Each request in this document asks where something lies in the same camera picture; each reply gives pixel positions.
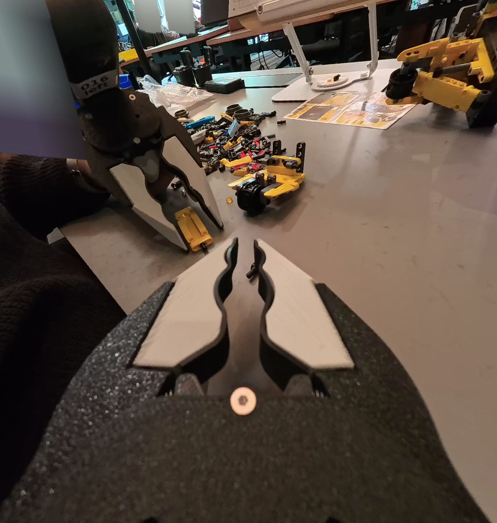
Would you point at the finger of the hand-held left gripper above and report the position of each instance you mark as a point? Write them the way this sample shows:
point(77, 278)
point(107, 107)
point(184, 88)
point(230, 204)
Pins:
point(193, 175)
point(146, 204)

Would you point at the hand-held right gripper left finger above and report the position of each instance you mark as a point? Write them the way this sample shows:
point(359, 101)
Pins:
point(183, 322)

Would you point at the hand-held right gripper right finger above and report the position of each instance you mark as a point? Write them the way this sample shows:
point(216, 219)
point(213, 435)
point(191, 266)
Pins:
point(305, 327)

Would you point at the pile of toy building pieces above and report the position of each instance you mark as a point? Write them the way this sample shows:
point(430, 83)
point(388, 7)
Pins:
point(232, 143)

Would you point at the yellow rectangular panel piece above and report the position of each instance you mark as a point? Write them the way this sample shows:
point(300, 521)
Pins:
point(193, 229)

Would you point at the person's left forearm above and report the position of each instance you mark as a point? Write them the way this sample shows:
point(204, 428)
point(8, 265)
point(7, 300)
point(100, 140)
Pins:
point(27, 184)

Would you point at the person's left hand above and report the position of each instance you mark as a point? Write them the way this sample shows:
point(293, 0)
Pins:
point(89, 173)

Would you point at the blue plastic bin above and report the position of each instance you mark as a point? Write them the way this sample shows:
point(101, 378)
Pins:
point(126, 80)

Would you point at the clear plastic bag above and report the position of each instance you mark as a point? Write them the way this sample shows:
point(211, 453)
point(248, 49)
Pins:
point(179, 94)

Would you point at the silver wristwatch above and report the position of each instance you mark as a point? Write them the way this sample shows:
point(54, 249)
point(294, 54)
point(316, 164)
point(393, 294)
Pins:
point(72, 165)

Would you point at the black metal pole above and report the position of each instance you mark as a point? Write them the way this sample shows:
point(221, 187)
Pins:
point(134, 41)

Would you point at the black battery charger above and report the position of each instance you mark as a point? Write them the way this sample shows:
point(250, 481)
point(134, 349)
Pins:
point(185, 71)
point(202, 69)

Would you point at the small yellow toy wheel assembly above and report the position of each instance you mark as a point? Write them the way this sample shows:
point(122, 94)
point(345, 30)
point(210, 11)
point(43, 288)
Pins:
point(279, 160)

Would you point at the black power bank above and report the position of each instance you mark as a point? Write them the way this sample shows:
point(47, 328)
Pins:
point(224, 85)

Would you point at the white book stand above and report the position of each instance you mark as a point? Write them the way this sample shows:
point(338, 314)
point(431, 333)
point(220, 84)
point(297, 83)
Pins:
point(297, 92)

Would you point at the person's dark clothing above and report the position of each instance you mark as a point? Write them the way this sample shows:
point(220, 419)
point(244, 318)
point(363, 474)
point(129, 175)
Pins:
point(27, 327)

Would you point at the yellow grey sticker sheet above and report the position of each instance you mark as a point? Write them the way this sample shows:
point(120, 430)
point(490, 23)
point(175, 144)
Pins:
point(354, 110)

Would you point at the large yellow toy vehicle model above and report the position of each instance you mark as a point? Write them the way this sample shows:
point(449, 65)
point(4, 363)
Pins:
point(436, 85)

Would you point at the light blue toy frame piece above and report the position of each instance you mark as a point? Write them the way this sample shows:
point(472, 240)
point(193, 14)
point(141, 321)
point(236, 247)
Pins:
point(201, 120)

